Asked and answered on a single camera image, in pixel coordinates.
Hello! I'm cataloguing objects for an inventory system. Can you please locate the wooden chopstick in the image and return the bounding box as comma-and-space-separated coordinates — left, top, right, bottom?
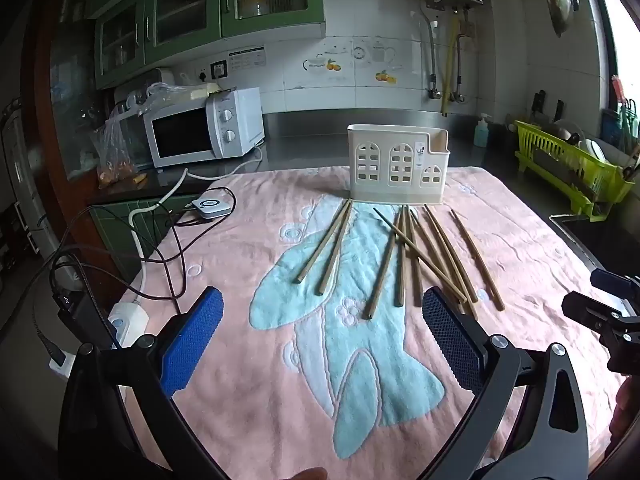
373, 208, 466, 302
294, 200, 352, 284
424, 205, 478, 307
316, 200, 352, 296
396, 206, 406, 308
363, 230, 396, 321
450, 210, 506, 311
406, 210, 423, 308
410, 210, 475, 318

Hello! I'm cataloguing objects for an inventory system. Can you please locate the black kitchen knife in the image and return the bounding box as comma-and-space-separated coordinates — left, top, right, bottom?
530, 90, 547, 115

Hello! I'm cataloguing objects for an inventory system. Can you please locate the person's right hand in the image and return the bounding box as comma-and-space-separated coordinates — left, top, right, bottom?
606, 376, 639, 453

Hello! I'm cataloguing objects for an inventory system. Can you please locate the person's left hand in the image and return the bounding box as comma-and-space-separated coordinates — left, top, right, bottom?
286, 467, 329, 480

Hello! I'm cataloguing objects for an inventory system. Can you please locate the white power strip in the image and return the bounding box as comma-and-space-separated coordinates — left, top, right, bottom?
49, 302, 149, 380

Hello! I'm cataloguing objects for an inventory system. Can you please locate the green dish drying rack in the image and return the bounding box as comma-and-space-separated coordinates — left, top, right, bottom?
515, 120, 634, 222

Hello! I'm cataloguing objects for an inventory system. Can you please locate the white plate in rack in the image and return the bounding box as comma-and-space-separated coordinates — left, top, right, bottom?
578, 139, 608, 164

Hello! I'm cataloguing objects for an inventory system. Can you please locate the pink towel with blue airplane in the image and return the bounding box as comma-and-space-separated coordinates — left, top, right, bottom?
142, 167, 622, 479

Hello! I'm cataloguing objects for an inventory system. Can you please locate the small white round-dial device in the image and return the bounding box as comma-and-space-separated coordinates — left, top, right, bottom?
192, 198, 232, 220

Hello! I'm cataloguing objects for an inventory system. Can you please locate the cream plastic utensil holder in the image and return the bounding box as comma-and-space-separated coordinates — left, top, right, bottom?
347, 124, 450, 205

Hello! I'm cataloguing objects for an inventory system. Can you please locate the blue soap dispenser bottle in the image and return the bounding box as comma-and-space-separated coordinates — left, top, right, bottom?
473, 113, 490, 148

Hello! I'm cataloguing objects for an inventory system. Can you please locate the plastic bag with food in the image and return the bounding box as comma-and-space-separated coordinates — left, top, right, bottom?
93, 110, 151, 188

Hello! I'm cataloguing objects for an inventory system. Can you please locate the white microwave oven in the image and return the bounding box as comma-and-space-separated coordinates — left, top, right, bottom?
142, 88, 265, 169

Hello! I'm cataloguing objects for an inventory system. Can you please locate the black cable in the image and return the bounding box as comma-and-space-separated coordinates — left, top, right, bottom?
29, 186, 238, 351

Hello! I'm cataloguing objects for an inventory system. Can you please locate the white power cable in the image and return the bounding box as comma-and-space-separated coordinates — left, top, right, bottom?
127, 145, 266, 306

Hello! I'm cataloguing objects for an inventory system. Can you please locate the yellow gas hose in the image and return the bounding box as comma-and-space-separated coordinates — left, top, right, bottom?
439, 15, 461, 118

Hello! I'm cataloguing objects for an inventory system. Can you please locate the green wall cabinet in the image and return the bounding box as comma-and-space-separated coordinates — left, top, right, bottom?
87, 0, 324, 88

